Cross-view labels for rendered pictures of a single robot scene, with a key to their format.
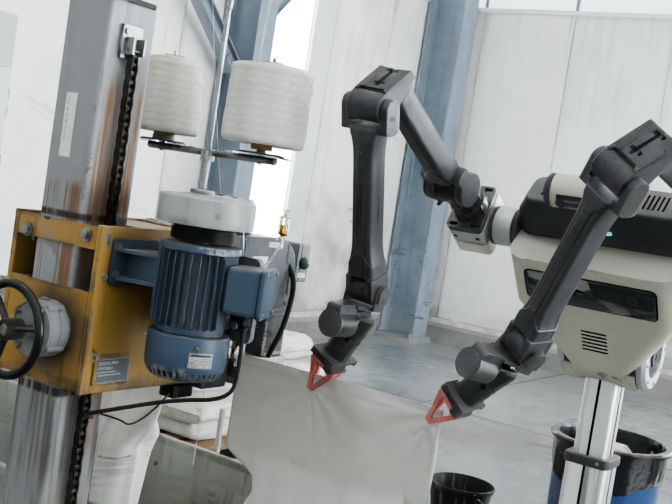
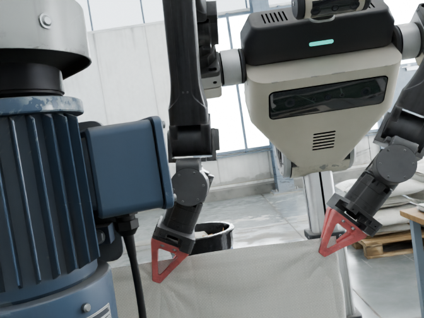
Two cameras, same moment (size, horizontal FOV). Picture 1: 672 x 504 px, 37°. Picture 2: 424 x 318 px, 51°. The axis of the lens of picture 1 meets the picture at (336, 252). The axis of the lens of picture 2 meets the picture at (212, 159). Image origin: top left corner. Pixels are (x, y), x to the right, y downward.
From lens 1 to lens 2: 1.45 m
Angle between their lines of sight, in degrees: 33
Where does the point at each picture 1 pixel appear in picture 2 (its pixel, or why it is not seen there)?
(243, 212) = (80, 16)
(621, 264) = (351, 62)
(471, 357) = (398, 156)
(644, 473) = (228, 241)
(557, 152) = not seen: hidden behind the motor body
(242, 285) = (125, 154)
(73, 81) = not seen: outside the picture
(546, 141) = not seen: hidden behind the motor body
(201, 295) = (53, 200)
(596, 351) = (323, 148)
